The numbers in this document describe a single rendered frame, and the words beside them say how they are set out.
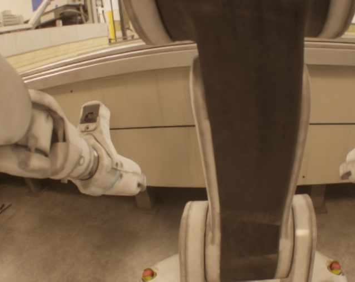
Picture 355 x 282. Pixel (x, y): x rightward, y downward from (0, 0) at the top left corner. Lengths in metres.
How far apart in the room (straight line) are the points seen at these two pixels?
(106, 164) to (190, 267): 0.20
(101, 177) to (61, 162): 0.10
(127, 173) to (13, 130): 0.26
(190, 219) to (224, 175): 0.13
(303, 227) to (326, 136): 0.72
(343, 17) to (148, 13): 0.16
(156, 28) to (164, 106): 0.86
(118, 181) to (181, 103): 0.67
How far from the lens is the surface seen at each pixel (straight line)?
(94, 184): 0.39
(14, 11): 5.28
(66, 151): 0.30
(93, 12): 3.57
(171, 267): 0.71
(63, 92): 1.30
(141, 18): 0.22
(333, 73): 1.05
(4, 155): 0.27
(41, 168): 0.27
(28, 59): 2.20
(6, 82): 0.23
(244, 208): 0.38
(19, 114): 0.24
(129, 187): 0.44
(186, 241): 0.42
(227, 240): 0.41
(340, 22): 0.25
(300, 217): 0.43
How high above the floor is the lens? 0.90
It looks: 22 degrees down
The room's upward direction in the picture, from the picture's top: 8 degrees counter-clockwise
